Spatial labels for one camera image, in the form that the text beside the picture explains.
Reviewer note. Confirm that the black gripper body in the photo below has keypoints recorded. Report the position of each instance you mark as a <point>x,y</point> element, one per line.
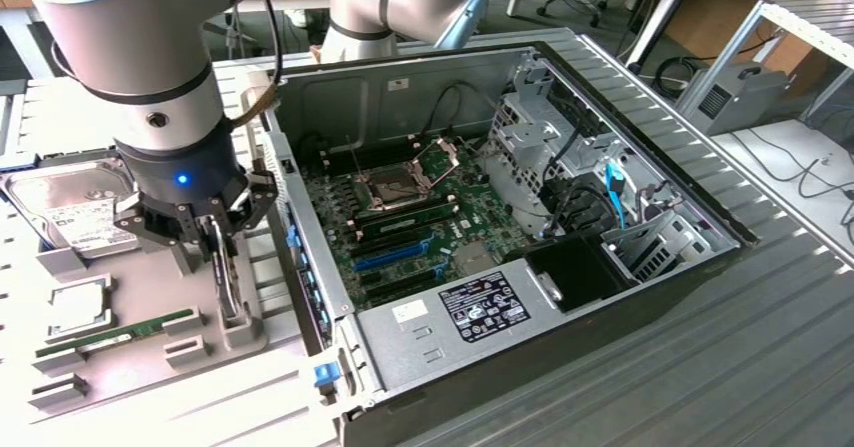
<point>180,177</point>

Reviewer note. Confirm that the graphics card with black shroud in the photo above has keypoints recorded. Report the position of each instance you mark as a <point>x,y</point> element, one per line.
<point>227,292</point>

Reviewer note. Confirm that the blue slot clip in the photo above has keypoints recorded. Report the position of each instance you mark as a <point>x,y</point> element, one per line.
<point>291,239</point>

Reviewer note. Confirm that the silver hard disk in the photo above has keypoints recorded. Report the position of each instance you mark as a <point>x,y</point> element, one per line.
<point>60,202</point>

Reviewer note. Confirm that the grey parts rack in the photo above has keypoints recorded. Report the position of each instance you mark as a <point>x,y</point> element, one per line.
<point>146,297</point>

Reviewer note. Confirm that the socket locking lever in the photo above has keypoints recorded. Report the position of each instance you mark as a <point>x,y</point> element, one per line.
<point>355,154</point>

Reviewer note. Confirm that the silver CPU chip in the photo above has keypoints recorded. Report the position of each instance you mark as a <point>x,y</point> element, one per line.
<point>76,307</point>

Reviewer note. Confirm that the CPU socket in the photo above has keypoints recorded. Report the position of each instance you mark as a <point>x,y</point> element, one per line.
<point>389,192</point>

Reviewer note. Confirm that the green RAM stick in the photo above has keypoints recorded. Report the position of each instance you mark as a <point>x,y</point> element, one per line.
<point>160,323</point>

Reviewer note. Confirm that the blue disk carrier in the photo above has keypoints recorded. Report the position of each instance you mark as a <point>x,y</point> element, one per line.
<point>16,164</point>

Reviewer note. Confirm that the installed RAM stick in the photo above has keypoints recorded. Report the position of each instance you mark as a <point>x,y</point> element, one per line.
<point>400,223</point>

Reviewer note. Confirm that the blue expansion slot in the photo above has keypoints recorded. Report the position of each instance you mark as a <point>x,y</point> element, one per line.
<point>389,263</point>

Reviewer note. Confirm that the metal socket cover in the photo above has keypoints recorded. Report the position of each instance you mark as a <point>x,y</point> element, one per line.
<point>436,164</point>

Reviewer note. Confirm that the green motherboard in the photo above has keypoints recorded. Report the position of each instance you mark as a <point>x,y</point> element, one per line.
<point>467,202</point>

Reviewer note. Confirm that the silver chipset heatsink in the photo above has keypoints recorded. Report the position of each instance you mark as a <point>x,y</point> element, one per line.
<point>475,261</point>

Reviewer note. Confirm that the blue case latch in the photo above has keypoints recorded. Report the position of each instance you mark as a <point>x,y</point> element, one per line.
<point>324,373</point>

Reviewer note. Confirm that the silver power supply unit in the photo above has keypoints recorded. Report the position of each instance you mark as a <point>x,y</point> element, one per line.
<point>413,347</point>

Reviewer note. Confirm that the perforated silver drive cage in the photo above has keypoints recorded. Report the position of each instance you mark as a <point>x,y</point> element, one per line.
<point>527,132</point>

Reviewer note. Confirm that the open PC case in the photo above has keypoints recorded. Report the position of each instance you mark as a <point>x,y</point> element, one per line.
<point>533,382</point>

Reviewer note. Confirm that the silver disk bay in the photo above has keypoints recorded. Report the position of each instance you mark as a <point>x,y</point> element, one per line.
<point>650,259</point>

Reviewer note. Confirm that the black office chair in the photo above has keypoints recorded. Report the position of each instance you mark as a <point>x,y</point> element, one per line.
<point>595,16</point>

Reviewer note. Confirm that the black tripod pole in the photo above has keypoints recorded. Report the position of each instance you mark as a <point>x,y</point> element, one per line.
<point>675,2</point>

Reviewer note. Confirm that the grey computer box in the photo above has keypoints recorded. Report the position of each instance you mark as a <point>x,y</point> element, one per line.
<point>747,102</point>

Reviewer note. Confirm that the aluminium frame rack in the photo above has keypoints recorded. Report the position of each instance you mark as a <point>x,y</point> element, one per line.
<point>800,22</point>

